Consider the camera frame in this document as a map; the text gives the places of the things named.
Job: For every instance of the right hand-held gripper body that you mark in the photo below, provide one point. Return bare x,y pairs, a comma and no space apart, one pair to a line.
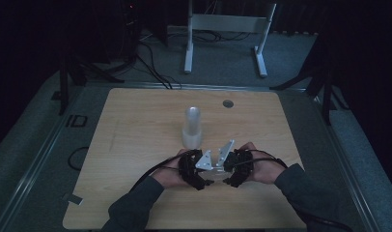
240,164

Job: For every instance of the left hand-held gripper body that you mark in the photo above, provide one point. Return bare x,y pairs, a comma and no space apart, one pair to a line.
187,167

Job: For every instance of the stack of clear plastic cups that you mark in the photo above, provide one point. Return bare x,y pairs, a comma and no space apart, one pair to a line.
191,133

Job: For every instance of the person's left hand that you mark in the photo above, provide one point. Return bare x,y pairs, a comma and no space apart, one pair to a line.
170,174

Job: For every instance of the person's right hand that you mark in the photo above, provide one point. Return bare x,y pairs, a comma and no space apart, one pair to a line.
265,169

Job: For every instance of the round grey table grommet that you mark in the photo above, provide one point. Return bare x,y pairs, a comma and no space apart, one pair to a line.
228,103

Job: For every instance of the black tripod stand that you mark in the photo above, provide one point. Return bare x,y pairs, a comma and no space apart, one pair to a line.
326,96
63,90

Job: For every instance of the grey tape piece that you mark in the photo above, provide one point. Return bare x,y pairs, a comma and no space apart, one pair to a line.
74,199

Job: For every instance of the dark computer tower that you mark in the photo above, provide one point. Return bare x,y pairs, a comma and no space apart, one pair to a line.
120,29

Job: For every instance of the white metal stand frame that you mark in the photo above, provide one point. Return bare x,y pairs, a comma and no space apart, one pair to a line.
228,23

